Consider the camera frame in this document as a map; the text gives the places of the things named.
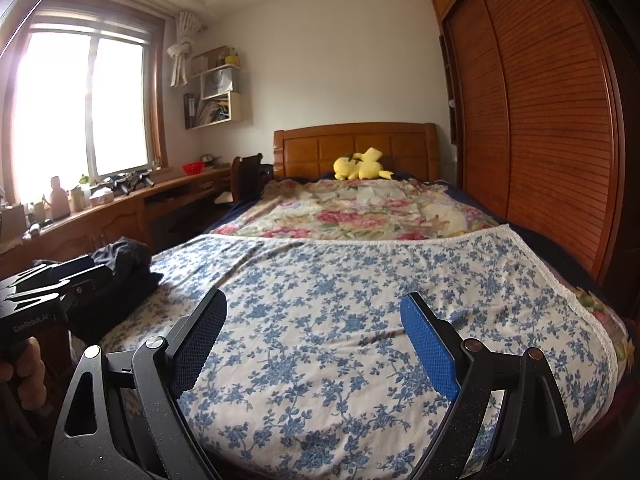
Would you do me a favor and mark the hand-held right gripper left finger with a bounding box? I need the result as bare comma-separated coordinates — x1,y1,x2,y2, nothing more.
47,287,228,480

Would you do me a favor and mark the wooden chair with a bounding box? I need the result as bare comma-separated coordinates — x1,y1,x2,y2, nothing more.
231,153,274,204

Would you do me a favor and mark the wooden slatted wardrobe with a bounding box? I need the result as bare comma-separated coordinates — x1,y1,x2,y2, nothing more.
429,0,640,311

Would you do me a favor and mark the person's left hand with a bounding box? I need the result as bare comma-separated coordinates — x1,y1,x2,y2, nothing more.
0,337,47,407

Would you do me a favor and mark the brown bottle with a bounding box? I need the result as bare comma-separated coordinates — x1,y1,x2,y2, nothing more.
47,176,70,220

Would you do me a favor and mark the white wall shelf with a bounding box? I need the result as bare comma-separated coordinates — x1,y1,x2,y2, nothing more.
184,64,254,131

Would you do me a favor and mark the tied white curtain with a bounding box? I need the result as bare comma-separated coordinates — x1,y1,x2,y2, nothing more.
166,10,207,89

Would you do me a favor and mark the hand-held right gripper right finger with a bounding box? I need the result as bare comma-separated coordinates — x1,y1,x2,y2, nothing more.
400,291,576,480

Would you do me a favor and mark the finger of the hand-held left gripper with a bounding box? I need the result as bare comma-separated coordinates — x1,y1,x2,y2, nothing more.
20,255,96,287
0,266,115,314

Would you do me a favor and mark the blue floral bed sheet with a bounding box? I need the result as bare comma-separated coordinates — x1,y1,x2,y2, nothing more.
70,224,618,480

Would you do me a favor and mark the navy bed sheet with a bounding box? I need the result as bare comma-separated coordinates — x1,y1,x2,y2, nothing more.
207,175,626,311

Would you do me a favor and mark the wooden desk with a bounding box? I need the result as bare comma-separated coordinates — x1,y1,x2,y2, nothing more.
0,167,236,281

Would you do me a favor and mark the dark folded garment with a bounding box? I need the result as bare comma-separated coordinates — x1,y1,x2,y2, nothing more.
69,275,165,344

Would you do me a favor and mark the wooden framed window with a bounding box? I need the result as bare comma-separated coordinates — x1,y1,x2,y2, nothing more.
0,0,169,196

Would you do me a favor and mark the wooden bed headboard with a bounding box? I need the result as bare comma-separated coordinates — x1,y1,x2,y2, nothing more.
273,122,441,182

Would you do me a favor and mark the cardboard box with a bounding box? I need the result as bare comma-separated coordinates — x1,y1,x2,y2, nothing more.
192,46,230,74

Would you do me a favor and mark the yellow plush toy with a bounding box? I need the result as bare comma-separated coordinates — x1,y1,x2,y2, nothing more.
333,147,394,182

